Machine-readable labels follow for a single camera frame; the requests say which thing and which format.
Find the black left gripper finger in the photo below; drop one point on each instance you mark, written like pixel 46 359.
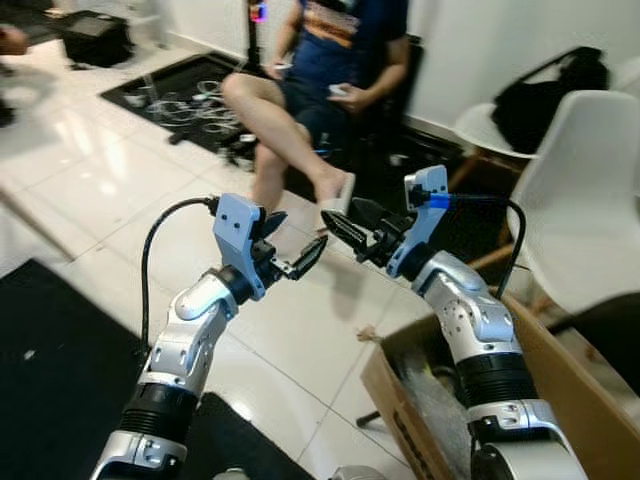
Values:
pixel 273 224
pixel 308 258

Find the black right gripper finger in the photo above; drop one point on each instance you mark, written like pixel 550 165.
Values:
pixel 345 232
pixel 366 210

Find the small white device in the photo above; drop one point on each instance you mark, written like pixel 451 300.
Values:
pixel 340 91

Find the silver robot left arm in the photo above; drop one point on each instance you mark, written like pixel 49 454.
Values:
pixel 185 340

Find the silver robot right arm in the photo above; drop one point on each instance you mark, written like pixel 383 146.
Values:
pixel 480 330

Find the white slipper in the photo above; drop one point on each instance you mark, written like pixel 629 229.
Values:
pixel 349 190

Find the white chair holding backpack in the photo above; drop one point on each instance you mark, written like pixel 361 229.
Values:
pixel 480 128

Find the seated person in blue shirt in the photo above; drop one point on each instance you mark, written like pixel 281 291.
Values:
pixel 340 50

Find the black mat with white pattern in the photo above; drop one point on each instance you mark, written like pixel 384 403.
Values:
pixel 160 95

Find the black tripod stand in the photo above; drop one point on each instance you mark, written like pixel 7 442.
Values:
pixel 255 40

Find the clear bubble wrap sheet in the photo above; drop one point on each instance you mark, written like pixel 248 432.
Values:
pixel 435 420

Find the white plastic chair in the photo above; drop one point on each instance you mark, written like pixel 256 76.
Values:
pixel 580 200

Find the black backpack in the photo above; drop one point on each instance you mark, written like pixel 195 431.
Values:
pixel 540 105

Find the grey robot left leg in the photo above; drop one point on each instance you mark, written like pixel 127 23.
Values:
pixel 230 474

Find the grey robot leg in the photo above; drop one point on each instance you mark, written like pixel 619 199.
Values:
pixel 358 473
pixel 230 474

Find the grey robot right leg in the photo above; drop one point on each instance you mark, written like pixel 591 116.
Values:
pixel 358 473

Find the black bag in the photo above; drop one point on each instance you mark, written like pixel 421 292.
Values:
pixel 95 40

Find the brown cardboard box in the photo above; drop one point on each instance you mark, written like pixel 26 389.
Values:
pixel 575 420

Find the pale blue left wrist camera mount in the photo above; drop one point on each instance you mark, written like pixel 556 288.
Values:
pixel 235 235

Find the pale blue wrist camera mount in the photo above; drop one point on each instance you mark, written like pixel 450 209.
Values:
pixel 235 235
pixel 425 215

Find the pale blue right wrist camera mount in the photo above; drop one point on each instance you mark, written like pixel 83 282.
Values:
pixel 425 215

